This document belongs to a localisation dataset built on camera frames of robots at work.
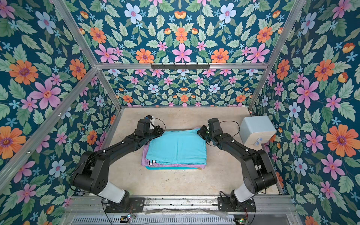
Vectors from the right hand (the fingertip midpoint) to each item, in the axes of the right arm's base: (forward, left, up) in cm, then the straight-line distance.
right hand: (198, 130), depth 90 cm
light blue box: (+1, -38, +1) cm, 38 cm away
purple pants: (-22, +30, -1) cm, 37 cm away
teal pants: (-12, +11, 0) cm, 16 cm away
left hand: (+1, +22, +1) cm, 22 cm away
